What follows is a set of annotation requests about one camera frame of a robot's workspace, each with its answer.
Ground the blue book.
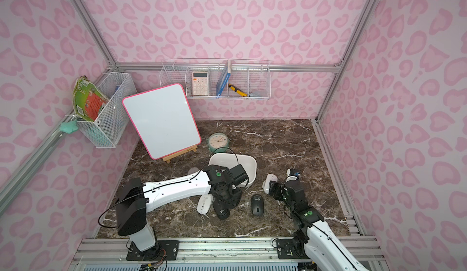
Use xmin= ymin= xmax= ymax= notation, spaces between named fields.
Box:
xmin=215 ymin=60 xmax=231 ymax=97

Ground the green alarm clock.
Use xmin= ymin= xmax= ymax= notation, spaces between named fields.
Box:
xmin=207 ymin=132 xmax=229 ymax=154

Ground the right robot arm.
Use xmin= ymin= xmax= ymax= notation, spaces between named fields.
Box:
xmin=262 ymin=169 xmax=367 ymax=271

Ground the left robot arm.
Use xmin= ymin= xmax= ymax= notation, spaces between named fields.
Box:
xmin=115 ymin=165 xmax=249 ymax=252

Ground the pink framed whiteboard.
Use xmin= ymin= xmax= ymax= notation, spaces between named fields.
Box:
xmin=122 ymin=84 xmax=201 ymax=160

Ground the white storage box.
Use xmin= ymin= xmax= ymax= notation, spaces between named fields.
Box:
xmin=209 ymin=153 xmax=257 ymax=188

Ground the glossy white mouse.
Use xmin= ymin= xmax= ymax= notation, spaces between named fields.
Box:
xmin=262 ymin=174 xmax=278 ymax=195

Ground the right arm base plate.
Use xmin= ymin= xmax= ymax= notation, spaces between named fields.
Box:
xmin=271 ymin=238 xmax=308 ymax=260

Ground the wooden whiteboard stand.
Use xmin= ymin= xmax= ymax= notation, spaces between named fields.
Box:
xmin=162 ymin=145 xmax=198 ymax=163

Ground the grey speckled mouse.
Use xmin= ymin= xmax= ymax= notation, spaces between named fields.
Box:
xmin=187 ymin=168 xmax=199 ymax=175

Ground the yellow utility knife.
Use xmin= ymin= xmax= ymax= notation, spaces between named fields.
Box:
xmin=229 ymin=84 xmax=248 ymax=97

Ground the white wire shelf back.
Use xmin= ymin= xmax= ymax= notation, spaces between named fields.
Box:
xmin=159 ymin=59 xmax=271 ymax=99

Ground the green red packet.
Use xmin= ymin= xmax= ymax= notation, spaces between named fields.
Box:
xmin=72 ymin=76 xmax=109 ymax=121

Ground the pink calculator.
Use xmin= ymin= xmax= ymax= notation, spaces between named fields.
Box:
xmin=192 ymin=71 xmax=209 ymax=96

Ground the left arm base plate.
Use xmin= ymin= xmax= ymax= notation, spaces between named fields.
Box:
xmin=126 ymin=240 xmax=180 ymax=262

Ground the green clip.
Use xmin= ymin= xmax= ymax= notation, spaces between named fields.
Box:
xmin=59 ymin=120 xmax=79 ymax=134

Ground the white upside-down mouse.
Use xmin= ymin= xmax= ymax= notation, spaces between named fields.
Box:
xmin=197 ymin=194 xmax=214 ymax=215

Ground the white wire basket left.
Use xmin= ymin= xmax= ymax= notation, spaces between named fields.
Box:
xmin=77 ymin=72 xmax=136 ymax=149

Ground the black ribbed mouse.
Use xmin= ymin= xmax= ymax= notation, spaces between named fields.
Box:
xmin=251 ymin=194 xmax=265 ymax=217

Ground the aluminium rail front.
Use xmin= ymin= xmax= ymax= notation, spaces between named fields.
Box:
xmin=72 ymin=236 xmax=385 ymax=264

